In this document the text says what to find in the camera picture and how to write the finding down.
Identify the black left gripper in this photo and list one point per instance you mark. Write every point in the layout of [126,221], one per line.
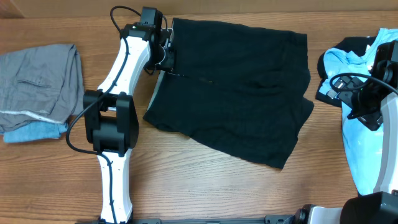
[169,61]

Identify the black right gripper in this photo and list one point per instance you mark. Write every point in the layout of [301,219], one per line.
[372,118]

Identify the black shorts with mesh lining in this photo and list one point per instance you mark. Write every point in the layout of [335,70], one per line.
[237,89]

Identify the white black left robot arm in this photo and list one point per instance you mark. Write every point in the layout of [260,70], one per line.
[110,116]

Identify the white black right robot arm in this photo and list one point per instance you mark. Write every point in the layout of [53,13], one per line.
[381,205]

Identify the light blue t-shirt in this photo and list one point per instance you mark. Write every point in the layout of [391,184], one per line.
[363,147]

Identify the black garment under blue shirt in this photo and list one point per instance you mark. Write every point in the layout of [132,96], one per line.
[355,44]

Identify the folded grey shorts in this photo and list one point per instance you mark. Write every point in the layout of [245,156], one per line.
[40,84]

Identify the folded blue cloth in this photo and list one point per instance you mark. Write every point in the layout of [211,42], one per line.
[37,130]

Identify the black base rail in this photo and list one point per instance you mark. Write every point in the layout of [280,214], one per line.
[202,221]

